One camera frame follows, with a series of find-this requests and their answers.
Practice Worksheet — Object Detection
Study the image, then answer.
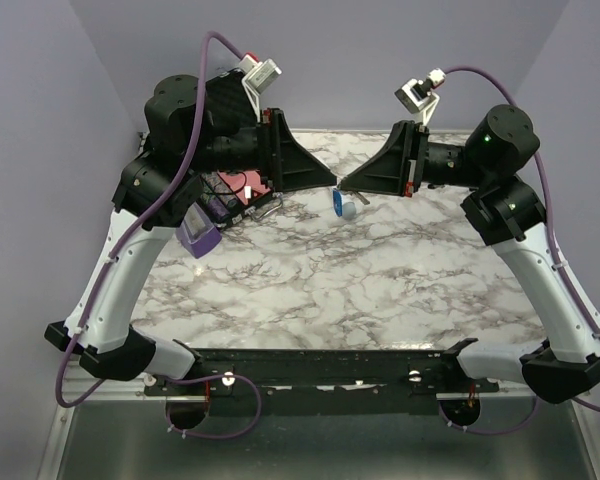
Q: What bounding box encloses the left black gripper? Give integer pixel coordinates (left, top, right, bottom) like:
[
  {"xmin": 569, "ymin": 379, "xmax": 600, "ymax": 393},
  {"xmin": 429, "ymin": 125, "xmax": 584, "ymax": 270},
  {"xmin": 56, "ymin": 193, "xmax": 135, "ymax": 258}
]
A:
[{"xmin": 184, "ymin": 107, "xmax": 338, "ymax": 192}]

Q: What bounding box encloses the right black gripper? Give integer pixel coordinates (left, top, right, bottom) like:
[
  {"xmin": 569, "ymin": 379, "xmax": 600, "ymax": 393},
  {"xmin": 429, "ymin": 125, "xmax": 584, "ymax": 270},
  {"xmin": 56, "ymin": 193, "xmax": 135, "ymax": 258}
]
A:
[{"xmin": 340, "ymin": 120, "xmax": 491, "ymax": 197}]

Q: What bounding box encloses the blue key tag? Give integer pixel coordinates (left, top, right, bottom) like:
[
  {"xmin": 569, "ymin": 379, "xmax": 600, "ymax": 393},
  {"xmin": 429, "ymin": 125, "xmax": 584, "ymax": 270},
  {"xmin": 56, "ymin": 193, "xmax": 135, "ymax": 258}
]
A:
[{"xmin": 332, "ymin": 189, "xmax": 343, "ymax": 217}]

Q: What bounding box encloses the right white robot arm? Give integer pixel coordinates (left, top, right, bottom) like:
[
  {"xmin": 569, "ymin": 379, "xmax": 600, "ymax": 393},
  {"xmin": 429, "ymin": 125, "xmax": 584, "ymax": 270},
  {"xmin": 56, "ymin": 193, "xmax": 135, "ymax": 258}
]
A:
[{"xmin": 338, "ymin": 104, "xmax": 600, "ymax": 404}]

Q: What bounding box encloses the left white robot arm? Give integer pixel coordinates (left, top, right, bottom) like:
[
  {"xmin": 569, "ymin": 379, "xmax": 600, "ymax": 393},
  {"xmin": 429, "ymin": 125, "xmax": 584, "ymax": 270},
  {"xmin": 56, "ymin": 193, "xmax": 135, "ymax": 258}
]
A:
[{"xmin": 45, "ymin": 70, "xmax": 336, "ymax": 395}]

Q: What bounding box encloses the white microphone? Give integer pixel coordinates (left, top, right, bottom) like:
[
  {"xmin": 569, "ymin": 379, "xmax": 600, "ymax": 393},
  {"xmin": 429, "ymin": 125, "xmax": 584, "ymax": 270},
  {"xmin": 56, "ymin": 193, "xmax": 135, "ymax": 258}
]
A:
[{"xmin": 341, "ymin": 201, "xmax": 357, "ymax": 220}]

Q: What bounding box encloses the black poker chip case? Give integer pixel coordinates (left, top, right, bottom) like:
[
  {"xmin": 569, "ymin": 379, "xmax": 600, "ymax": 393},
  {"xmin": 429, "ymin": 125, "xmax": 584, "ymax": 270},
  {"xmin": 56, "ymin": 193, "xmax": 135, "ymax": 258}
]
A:
[{"xmin": 199, "ymin": 69, "xmax": 286, "ymax": 229}]

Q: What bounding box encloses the purple metronome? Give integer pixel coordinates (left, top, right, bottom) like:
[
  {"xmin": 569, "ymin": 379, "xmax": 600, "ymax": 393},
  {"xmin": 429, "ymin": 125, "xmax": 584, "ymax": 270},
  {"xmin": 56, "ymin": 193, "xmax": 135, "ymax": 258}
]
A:
[{"xmin": 176, "ymin": 203, "xmax": 222, "ymax": 259}]

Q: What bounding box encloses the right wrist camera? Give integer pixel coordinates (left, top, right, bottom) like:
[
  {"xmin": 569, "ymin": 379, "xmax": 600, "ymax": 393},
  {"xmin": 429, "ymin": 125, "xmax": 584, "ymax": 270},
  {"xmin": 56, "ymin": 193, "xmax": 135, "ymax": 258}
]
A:
[{"xmin": 394, "ymin": 68, "xmax": 446, "ymax": 126}]

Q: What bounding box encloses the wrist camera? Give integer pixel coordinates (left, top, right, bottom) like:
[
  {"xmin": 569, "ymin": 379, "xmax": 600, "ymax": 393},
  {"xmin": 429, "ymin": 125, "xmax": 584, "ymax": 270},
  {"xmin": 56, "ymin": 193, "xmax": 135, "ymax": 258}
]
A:
[
  {"xmin": 238, "ymin": 52, "xmax": 282, "ymax": 120},
  {"xmin": 394, "ymin": 68, "xmax": 446, "ymax": 126}
]

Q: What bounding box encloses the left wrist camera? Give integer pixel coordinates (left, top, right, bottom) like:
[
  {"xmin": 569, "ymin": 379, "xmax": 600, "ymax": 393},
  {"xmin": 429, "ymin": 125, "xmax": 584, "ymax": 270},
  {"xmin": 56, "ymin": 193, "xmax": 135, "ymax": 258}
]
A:
[{"xmin": 238, "ymin": 52, "xmax": 282, "ymax": 120}]

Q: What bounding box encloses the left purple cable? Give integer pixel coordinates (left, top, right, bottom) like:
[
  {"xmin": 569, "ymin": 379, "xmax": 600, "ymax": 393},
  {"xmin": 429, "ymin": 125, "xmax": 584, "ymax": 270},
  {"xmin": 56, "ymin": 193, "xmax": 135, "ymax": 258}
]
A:
[{"xmin": 54, "ymin": 31, "xmax": 261, "ymax": 407}]

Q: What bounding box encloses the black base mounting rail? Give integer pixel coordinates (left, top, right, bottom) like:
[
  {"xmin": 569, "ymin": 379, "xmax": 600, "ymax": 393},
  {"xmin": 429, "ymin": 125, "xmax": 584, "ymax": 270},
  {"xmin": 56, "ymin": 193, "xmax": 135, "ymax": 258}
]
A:
[{"xmin": 144, "ymin": 348, "xmax": 499, "ymax": 416}]

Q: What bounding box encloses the aluminium frame profile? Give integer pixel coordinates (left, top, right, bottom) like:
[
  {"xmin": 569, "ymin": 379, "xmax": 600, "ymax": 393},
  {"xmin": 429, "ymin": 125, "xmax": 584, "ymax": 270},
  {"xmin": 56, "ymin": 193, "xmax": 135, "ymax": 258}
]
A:
[{"xmin": 37, "ymin": 132, "xmax": 154, "ymax": 480}]

